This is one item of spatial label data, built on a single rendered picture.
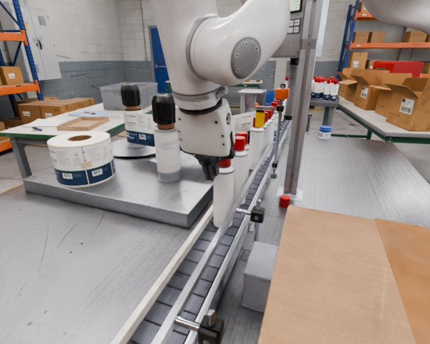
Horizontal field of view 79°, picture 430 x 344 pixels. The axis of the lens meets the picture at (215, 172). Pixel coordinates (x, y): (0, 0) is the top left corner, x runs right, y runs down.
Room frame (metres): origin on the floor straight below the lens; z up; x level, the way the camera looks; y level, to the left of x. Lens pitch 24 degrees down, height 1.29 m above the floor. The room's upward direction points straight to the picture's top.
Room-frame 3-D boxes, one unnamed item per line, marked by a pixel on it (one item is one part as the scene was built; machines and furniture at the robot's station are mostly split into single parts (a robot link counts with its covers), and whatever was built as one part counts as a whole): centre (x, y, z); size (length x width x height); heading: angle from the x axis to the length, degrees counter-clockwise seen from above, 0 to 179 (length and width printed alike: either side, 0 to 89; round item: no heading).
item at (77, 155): (0.90, 0.48, 0.95); 0.20 x 0.20 x 0.14
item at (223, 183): (0.58, -0.02, 0.98); 0.05 x 0.05 x 0.20
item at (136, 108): (1.22, 0.38, 1.04); 0.09 x 0.09 x 0.29
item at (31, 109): (4.35, 2.70, 0.32); 1.20 x 0.83 x 0.64; 79
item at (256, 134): (0.96, -0.16, 0.98); 0.05 x 0.05 x 0.20
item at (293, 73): (0.97, -0.27, 1.18); 0.04 x 0.04 x 0.21
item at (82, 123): (2.02, 1.01, 0.82); 0.34 x 0.24 x 0.03; 176
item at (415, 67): (5.59, -3.60, 0.61); 0.70 x 0.60 x 1.22; 2
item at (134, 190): (1.12, 0.25, 0.86); 0.80 x 0.67 x 0.05; 160
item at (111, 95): (2.93, 0.90, 0.91); 0.60 x 0.40 x 0.22; 174
